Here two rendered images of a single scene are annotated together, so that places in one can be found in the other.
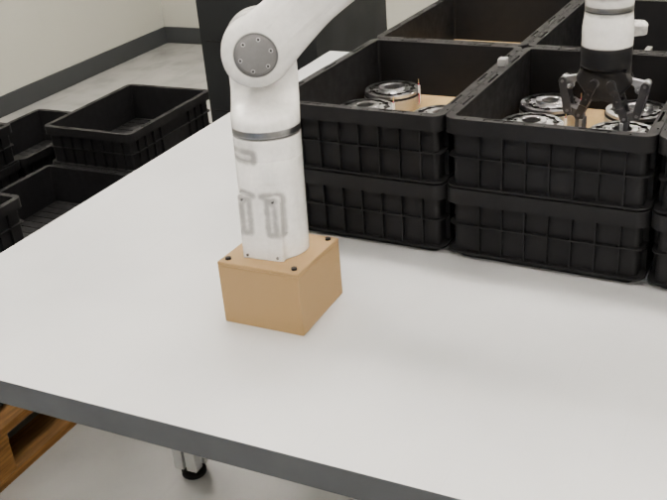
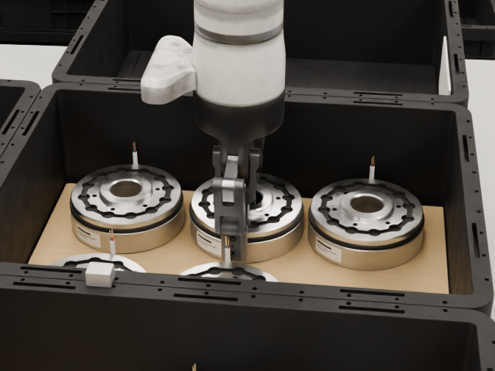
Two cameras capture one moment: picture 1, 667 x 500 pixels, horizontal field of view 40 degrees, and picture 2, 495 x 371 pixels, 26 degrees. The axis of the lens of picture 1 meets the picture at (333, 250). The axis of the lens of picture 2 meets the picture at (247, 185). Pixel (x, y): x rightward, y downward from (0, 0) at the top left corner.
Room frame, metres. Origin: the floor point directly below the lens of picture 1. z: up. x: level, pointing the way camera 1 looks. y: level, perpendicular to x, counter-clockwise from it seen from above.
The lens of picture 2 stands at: (1.65, 0.29, 1.40)
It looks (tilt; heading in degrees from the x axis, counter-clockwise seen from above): 33 degrees down; 247
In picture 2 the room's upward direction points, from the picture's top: straight up
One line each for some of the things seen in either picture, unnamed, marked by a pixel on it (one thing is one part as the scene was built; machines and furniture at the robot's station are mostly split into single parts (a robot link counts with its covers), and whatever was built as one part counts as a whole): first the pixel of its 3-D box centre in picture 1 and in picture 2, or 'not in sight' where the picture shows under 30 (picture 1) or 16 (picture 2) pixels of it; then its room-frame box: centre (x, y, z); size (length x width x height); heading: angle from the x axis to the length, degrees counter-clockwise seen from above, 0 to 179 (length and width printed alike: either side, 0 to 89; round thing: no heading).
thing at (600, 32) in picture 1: (610, 20); (216, 48); (1.37, -0.44, 1.03); 0.11 x 0.09 x 0.06; 150
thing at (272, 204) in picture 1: (272, 189); not in sight; (1.17, 0.08, 0.88); 0.09 x 0.09 x 0.17; 66
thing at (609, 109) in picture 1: (637, 110); (126, 195); (1.43, -0.52, 0.86); 0.10 x 0.10 x 0.01
